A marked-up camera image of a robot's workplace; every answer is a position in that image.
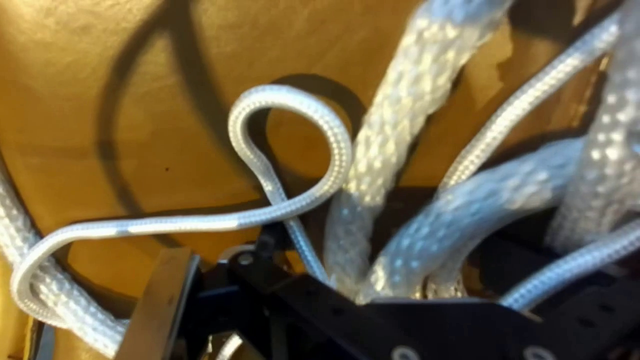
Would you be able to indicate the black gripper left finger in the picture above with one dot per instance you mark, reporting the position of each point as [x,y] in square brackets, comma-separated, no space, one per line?
[281,321]

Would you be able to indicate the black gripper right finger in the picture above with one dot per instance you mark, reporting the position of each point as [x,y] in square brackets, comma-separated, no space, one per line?
[506,332]

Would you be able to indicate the mustard yellow leather chair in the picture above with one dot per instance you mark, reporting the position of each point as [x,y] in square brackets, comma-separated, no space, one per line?
[100,100]

